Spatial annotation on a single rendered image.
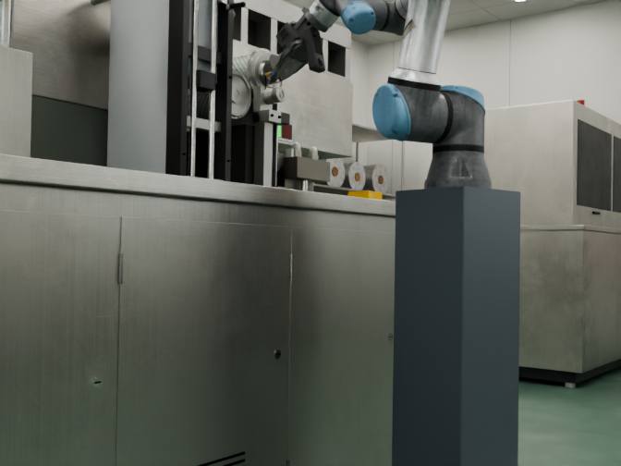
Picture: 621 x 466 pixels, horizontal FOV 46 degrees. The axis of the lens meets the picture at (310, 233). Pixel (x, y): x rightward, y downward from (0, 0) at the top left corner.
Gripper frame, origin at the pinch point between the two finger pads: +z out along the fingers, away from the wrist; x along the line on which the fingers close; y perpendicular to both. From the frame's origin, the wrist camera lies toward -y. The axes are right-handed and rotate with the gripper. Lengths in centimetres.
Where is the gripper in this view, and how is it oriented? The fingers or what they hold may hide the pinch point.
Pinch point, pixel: (277, 79)
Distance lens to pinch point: 207.6
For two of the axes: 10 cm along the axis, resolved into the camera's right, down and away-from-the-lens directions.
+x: -6.1, -0.3, -7.9
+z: -6.2, 6.4, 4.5
